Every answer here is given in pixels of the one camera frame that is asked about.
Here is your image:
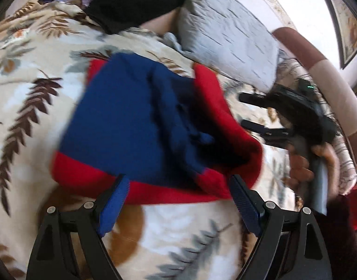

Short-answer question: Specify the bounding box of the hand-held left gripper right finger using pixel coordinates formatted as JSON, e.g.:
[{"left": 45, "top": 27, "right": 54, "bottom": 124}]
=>
[{"left": 229, "top": 174, "right": 333, "bottom": 280}]

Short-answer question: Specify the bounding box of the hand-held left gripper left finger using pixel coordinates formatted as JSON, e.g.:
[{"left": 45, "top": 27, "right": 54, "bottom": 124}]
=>
[{"left": 25, "top": 174, "right": 131, "bottom": 280}]

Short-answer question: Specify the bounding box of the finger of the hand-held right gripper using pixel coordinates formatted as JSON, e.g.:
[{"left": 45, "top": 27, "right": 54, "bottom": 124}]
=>
[
  {"left": 239, "top": 92, "right": 272, "bottom": 107},
  {"left": 241, "top": 119, "right": 287, "bottom": 142}
]

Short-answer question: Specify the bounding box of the red and blue sweater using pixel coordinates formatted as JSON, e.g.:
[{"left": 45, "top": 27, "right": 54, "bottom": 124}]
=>
[{"left": 52, "top": 52, "right": 265, "bottom": 205}]

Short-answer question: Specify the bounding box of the person's right hand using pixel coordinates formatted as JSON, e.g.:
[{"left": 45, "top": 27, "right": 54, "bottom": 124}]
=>
[{"left": 288, "top": 144, "right": 340, "bottom": 196}]

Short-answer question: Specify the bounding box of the brown padded headboard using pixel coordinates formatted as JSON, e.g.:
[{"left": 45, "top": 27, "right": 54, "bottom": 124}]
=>
[{"left": 271, "top": 27, "right": 357, "bottom": 158}]

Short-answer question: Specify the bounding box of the grey quilted pillow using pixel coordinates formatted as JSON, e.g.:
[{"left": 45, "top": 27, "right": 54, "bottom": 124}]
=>
[{"left": 177, "top": 0, "right": 281, "bottom": 93}]

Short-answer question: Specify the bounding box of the light grey cloth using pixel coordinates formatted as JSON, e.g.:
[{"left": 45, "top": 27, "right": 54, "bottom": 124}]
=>
[{"left": 163, "top": 32, "right": 182, "bottom": 51}]

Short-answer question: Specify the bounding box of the peach cloth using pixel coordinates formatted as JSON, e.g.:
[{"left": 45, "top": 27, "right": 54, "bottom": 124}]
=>
[{"left": 140, "top": 9, "right": 181, "bottom": 36}]

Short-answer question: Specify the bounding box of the black garment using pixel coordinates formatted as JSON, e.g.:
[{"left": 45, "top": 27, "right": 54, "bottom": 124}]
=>
[{"left": 78, "top": 0, "right": 188, "bottom": 35}]

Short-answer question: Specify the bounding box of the leaf print blanket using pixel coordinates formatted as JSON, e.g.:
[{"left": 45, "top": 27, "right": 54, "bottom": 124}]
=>
[{"left": 0, "top": 1, "right": 302, "bottom": 280}]

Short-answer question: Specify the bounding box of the pale purple cloth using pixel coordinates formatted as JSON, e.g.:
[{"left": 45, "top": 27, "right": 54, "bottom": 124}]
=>
[{"left": 70, "top": 0, "right": 93, "bottom": 10}]

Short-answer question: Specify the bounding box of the framed wall picture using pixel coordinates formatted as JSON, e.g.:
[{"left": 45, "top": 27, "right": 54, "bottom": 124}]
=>
[{"left": 315, "top": 0, "right": 357, "bottom": 70}]

